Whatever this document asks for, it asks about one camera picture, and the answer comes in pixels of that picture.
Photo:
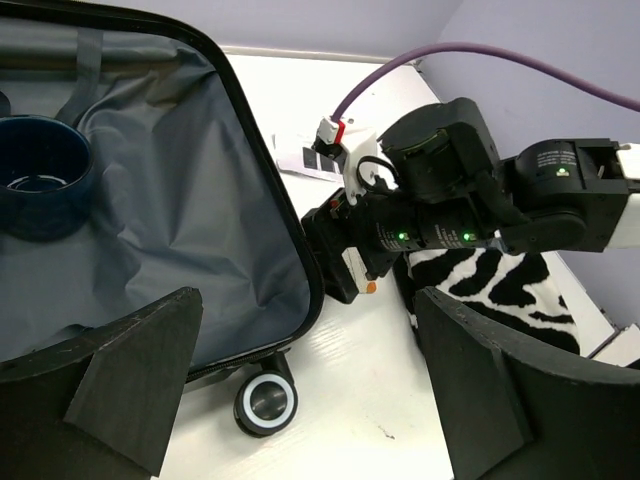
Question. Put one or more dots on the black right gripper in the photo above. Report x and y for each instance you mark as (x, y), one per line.
(450, 195)

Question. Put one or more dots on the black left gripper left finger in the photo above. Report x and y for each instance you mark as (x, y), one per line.
(101, 405)

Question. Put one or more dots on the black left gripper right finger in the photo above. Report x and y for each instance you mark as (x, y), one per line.
(513, 407)

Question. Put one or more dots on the beige card with orange dot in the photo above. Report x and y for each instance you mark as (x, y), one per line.
(358, 271)

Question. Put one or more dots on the zebra print blanket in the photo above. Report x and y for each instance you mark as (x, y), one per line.
(516, 291)

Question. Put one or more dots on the black kids suitcase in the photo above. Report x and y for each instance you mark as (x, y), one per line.
(185, 194)

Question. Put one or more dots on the dark blue mug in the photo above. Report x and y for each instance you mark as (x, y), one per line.
(47, 178)

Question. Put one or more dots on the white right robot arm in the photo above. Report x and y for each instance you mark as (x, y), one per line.
(579, 194)

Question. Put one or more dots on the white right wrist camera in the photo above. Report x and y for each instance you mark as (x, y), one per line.
(346, 143)

